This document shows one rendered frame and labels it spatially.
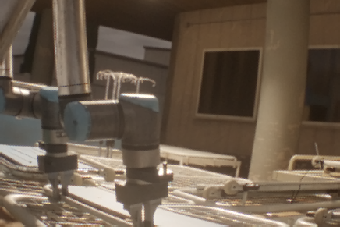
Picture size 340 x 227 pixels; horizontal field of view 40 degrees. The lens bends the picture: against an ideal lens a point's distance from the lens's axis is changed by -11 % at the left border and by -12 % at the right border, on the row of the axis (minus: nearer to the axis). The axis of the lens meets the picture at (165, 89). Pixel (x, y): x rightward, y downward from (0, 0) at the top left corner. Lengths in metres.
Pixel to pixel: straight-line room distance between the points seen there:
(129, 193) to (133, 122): 0.17
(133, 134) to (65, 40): 0.29
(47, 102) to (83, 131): 0.40
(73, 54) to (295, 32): 5.13
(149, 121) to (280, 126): 4.96
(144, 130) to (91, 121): 0.13
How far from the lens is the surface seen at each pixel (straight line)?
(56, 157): 1.56
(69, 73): 1.28
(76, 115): 1.14
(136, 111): 1.18
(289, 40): 6.22
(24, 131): 3.12
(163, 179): 1.18
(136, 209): 1.24
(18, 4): 1.12
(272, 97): 6.15
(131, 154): 1.20
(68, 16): 1.29
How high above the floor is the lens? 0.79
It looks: 4 degrees up
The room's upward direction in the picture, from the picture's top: 7 degrees clockwise
